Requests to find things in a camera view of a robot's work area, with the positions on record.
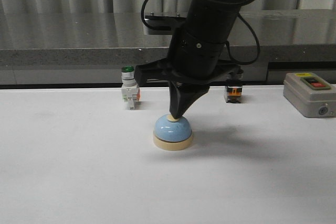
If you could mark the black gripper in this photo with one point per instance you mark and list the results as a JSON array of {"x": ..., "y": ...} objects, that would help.
[{"x": 191, "y": 62}]

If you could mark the blue and cream desk bell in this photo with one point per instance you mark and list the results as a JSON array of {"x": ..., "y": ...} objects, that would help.
[{"x": 172, "y": 134}]

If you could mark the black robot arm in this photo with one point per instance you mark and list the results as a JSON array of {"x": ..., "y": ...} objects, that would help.
[{"x": 211, "y": 21}]

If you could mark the grey stone counter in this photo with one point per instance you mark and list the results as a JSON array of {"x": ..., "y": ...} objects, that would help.
[{"x": 88, "y": 50}]

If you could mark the green pushbutton switch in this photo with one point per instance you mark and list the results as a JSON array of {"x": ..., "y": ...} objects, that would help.
[{"x": 130, "y": 89}]

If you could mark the black rotary selector switch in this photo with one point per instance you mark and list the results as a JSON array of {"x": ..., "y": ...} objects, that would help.
[{"x": 233, "y": 89}]

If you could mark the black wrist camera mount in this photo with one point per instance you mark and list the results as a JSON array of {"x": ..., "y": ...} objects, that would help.
[{"x": 162, "y": 25}]

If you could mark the grey on-off switch box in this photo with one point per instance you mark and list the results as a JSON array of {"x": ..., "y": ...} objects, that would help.
[{"x": 310, "y": 94}]

